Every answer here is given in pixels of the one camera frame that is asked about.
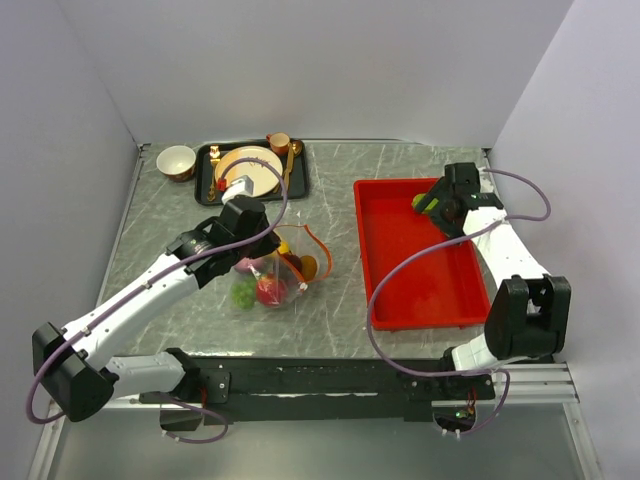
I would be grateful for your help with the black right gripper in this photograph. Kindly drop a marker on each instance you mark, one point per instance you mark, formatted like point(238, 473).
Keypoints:
point(438, 190)

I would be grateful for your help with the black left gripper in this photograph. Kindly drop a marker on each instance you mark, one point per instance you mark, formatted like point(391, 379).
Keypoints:
point(270, 242)

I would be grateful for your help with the green apple slice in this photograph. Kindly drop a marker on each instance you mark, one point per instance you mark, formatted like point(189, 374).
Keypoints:
point(424, 203)

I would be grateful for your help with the pink red peach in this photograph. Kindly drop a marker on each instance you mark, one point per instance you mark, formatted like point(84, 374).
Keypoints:
point(248, 265)

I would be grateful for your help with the dark purple plum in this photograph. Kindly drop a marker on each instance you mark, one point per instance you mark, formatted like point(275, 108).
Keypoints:
point(294, 260)

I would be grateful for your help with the clear zip bag orange zipper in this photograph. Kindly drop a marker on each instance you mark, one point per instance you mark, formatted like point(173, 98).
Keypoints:
point(302, 241)

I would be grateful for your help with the green grape bunch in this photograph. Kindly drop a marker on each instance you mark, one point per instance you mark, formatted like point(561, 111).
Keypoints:
point(243, 294)

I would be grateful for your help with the red apple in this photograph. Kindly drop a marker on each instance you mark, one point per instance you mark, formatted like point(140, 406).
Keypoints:
point(270, 291)

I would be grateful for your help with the yellow brown mango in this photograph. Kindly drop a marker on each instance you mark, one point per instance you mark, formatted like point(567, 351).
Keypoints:
point(309, 267)

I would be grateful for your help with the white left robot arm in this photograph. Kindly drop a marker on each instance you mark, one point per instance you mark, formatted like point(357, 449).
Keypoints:
point(78, 365)

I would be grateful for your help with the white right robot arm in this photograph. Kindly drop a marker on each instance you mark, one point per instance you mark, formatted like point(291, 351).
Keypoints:
point(529, 314)

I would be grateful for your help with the orange cream plate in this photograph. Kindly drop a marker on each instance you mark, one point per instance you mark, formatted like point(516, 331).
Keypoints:
point(263, 179)

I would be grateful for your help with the gold fork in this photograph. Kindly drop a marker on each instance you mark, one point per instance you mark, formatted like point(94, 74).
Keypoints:
point(214, 159)

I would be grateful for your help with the black serving tray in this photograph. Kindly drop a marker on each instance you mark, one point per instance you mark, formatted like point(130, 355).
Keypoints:
point(299, 180)

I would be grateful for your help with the white orange bowl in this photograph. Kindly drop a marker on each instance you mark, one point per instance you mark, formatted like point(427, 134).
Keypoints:
point(177, 163)

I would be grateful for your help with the small orange cup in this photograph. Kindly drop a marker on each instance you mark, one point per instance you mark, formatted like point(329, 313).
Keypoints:
point(279, 142)

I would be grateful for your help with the gold spoon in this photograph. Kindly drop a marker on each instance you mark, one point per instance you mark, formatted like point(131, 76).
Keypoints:
point(295, 148)

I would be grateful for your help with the red plastic tray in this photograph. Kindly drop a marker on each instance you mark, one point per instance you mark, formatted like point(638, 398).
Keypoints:
point(444, 289)

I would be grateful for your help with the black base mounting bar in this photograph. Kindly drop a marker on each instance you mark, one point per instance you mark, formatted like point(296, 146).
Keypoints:
point(292, 389)

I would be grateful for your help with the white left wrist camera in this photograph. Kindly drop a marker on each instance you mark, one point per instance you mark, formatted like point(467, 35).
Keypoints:
point(241, 186)

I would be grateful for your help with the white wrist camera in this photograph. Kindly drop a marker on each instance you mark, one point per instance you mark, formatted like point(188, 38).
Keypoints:
point(486, 181)
point(241, 186)

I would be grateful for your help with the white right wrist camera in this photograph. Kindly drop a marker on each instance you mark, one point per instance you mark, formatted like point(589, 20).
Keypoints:
point(486, 181)

